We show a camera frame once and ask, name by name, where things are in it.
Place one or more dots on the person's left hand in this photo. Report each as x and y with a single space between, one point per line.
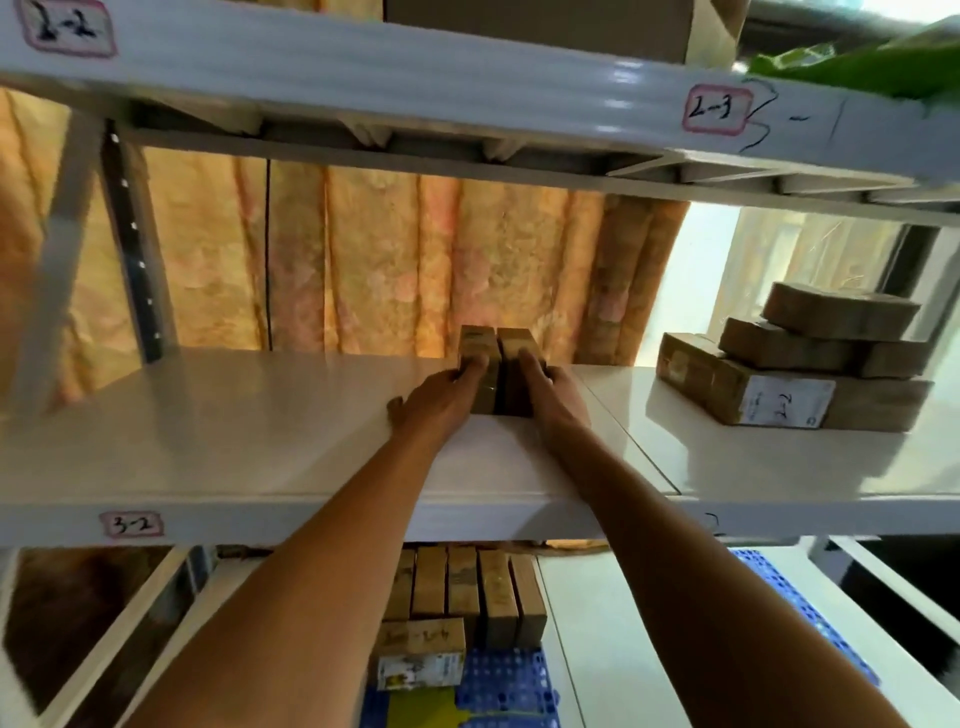
439 409

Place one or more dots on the person's right hand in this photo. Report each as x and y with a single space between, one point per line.
559 405

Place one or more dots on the plain brown cardboard box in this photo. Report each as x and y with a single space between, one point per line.
516 337
480 337

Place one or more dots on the boxes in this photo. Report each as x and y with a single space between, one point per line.
450 592

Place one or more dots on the white metal shelving rack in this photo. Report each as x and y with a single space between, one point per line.
225 420

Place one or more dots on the blue plastic pallet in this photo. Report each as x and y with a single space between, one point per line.
840 637
510 690

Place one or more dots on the yellow tag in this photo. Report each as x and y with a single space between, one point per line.
420 711

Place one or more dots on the person's left forearm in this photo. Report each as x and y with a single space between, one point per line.
315 600

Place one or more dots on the person's right forearm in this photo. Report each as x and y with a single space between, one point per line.
675 600

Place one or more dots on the green plastic bag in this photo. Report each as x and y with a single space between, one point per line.
885 71

